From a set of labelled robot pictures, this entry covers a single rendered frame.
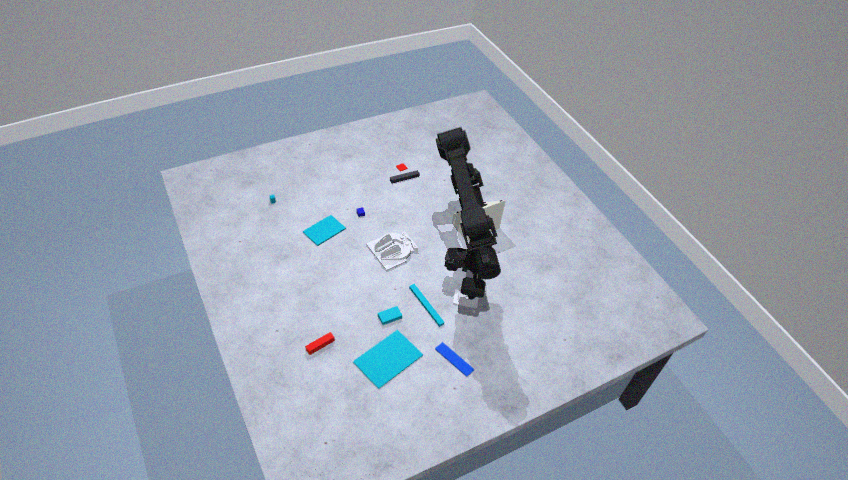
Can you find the red rectangular block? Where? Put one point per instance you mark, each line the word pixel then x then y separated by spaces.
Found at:
pixel 320 343

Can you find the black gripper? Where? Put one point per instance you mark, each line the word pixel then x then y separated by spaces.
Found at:
pixel 473 287

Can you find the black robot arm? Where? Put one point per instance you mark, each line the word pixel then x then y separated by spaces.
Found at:
pixel 454 146

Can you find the small teal block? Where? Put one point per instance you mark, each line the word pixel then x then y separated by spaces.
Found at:
pixel 390 315

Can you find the cyan flat rectangular plate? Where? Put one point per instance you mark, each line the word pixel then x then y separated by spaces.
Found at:
pixel 387 359
pixel 324 230

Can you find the dark grey flat bar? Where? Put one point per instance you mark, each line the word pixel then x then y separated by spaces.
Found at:
pixel 405 176

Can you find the blue flat bar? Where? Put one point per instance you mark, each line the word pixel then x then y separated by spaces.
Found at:
pixel 455 359

